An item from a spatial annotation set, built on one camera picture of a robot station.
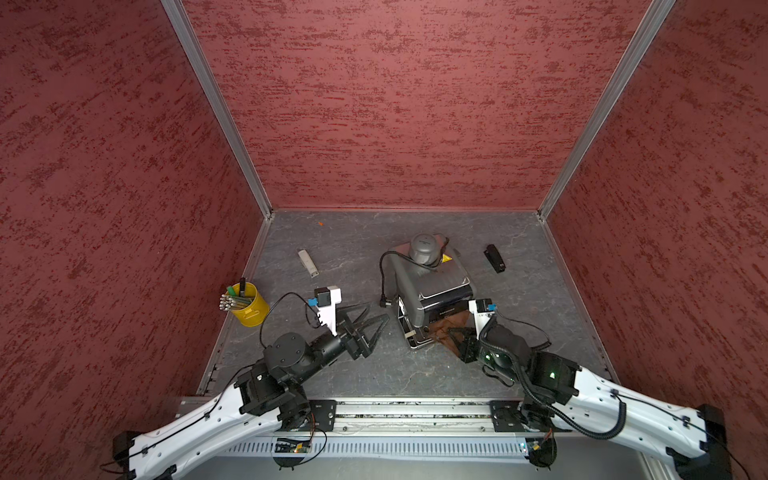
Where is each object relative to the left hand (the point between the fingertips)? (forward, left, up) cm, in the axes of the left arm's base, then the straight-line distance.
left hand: (380, 319), depth 63 cm
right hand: (+2, -17, -15) cm, 23 cm away
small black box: (+34, -39, -24) cm, 57 cm away
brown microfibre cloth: (+4, -15, -13) cm, 20 cm away
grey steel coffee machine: (+12, -11, -1) cm, 17 cm away
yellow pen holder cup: (+11, +39, -16) cm, 43 cm away
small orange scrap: (+53, +27, -28) cm, 65 cm away
